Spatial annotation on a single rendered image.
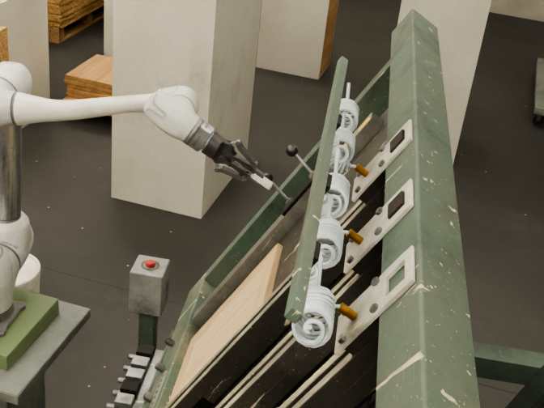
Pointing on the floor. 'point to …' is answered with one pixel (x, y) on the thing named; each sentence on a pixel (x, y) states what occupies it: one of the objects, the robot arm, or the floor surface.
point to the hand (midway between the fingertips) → (261, 180)
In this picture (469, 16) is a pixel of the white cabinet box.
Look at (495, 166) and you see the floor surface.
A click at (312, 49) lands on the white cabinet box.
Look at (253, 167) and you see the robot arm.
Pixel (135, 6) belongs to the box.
